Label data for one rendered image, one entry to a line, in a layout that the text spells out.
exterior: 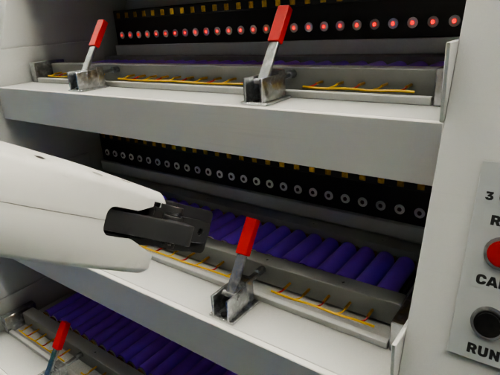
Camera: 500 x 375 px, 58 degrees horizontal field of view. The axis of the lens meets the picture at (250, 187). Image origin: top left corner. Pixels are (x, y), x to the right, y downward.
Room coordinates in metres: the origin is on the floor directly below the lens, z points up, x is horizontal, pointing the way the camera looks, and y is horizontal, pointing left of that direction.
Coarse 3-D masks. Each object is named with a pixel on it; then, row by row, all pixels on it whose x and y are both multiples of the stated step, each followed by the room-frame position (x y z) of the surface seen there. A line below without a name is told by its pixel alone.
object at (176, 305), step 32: (224, 192) 0.61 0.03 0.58; (256, 192) 0.58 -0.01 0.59; (352, 224) 0.50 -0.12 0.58; (384, 224) 0.48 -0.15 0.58; (96, 288) 0.50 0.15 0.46; (128, 288) 0.46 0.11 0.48; (160, 288) 0.45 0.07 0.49; (192, 288) 0.45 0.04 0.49; (256, 288) 0.44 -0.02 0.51; (160, 320) 0.44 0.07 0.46; (192, 320) 0.41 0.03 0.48; (256, 320) 0.39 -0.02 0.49; (288, 320) 0.39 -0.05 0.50; (352, 320) 0.39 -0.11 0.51; (224, 352) 0.39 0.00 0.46; (256, 352) 0.37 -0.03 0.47; (288, 352) 0.35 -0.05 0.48; (320, 352) 0.35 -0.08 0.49; (352, 352) 0.35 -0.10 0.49; (384, 352) 0.35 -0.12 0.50
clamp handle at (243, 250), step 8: (248, 224) 0.41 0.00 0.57; (256, 224) 0.41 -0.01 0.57; (248, 232) 0.41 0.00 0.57; (256, 232) 0.41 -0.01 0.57; (240, 240) 0.41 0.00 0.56; (248, 240) 0.41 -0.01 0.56; (240, 248) 0.41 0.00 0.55; (248, 248) 0.41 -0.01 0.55; (240, 256) 0.41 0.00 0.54; (248, 256) 0.41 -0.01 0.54; (240, 264) 0.40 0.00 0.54; (232, 272) 0.41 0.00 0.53; (240, 272) 0.40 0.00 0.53; (232, 280) 0.40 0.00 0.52; (232, 288) 0.40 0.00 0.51; (240, 288) 0.41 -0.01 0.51
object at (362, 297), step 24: (216, 240) 0.49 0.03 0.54; (192, 264) 0.48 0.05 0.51; (216, 264) 0.48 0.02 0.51; (264, 264) 0.44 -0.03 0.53; (288, 264) 0.44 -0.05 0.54; (288, 288) 0.43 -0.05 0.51; (312, 288) 0.41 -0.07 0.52; (336, 288) 0.40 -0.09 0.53; (360, 288) 0.39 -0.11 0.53; (336, 312) 0.38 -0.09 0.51; (360, 312) 0.39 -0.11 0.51; (384, 312) 0.37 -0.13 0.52
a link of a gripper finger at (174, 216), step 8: (184, 208) 0.31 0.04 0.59; (192, 208) 0.32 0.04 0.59; (200, 208) 0.32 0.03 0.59; (168, 216) 0.27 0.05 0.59; (176, 216) 0.27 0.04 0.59; (184, 216) 0.31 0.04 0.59; (192, 216) 0.32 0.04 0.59; (200, 216) 0.32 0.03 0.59; (208, 216) 0.33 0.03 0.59; (192, 224) 0.31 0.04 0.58; (200, 224) 0.31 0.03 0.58; (208, 224) 0.32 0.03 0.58; (200, 232) 0.32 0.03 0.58; (208, 232) 0.32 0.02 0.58; (192, 240) 0.31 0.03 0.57; (200, 240) 0.32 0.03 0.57; (176, 248) 0.31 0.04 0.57; (184, 248) 0.31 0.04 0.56; (192, 248) 0.32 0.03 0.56; (200, 248) 0.33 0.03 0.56
